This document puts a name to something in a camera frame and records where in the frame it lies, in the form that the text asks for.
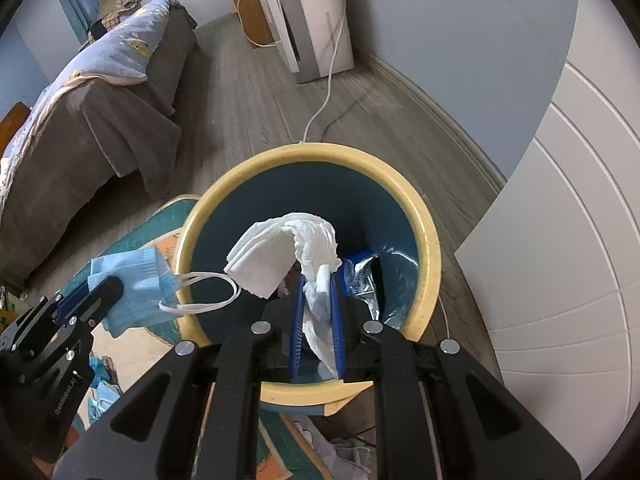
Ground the blue silver foil bag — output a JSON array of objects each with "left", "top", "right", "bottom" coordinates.
[{"left": 338, "top": 249, "right": 419, "bottom": 330}]

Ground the white tissue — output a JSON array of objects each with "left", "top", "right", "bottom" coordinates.
[{"left": 224, "top": 212, "right": 342, "bottom": 378}]

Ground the blue face mask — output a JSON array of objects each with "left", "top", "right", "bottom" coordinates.
[{"left": 87, "top": 247, "right": 241, "bottom": 338}]

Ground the yellow rimmed teal trash bin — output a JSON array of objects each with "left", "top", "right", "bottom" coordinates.
[{"left": 172, "top": 142, "right": 444, "bottom": 417}]

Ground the teal and peach rug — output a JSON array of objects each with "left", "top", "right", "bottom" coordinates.
[{"left": 90, "top": 194, "right": 331, "bottom": 479}]

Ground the bed with grey cover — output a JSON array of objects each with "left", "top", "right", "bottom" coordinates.
[{"left": 1, "top": 2, "right": 196, "bottom": 287}]

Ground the wooden headboard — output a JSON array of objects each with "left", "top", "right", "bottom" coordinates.
[{"left": 0, "top": 101, "right": 30, "bottom": 155}]

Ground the blue floral quilt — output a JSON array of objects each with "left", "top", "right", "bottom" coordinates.
[{"left": 1, "top": 0, "right": 180, "bottom": 202}]

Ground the wooden nightstand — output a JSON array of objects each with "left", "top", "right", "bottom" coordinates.
[{"left": 232, "top": 0, "right": 274, "bottom": 48}]

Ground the white air purifier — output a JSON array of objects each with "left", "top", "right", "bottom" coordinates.
[{"left": 259, "top": 0, "right": 354, "bottom": 84}]

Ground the white power cable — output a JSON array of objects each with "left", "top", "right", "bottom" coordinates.
[{"left": 298, "top": 0, "right": 350, "bottom": 146}]

